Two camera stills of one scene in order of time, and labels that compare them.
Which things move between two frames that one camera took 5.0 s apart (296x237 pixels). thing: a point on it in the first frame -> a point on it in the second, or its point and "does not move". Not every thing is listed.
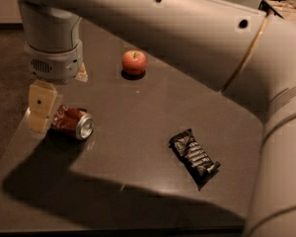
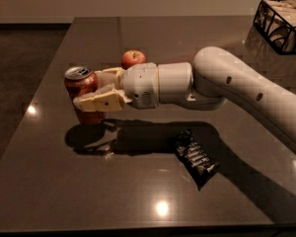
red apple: x=134 y=62 does not move
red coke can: x=73 y=120 -> x=81 y=80
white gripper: x=54 y=64 -> x=140 y=84
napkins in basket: x=291 y=10 does not move
